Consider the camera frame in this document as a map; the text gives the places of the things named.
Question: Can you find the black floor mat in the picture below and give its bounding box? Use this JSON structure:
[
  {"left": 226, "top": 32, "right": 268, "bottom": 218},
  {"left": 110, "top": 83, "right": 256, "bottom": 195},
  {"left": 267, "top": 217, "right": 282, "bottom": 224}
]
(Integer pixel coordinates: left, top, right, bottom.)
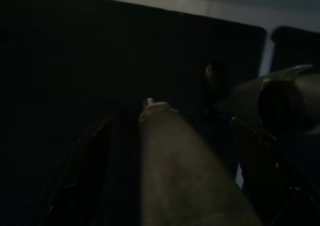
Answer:
[
  {"left": 0, "top": 0, "right": 268, "bottom": 226},
  {"left": 271, "top": 26, "right": 320, "bottom": 76}
]

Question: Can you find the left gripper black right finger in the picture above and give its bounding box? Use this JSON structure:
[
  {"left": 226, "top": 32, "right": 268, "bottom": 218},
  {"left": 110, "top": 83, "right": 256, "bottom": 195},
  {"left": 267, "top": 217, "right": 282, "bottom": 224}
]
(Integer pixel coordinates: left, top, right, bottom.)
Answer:
[{"left": 230, "top": 115, "right": 320, "bottom": 226}]

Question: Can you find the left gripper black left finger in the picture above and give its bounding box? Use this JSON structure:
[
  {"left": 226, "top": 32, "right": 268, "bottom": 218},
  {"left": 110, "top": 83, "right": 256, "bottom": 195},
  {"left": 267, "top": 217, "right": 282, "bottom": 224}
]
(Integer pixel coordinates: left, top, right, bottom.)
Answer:
[{"left": 32, "top": 117, "right": 115, "bottom": 226}]

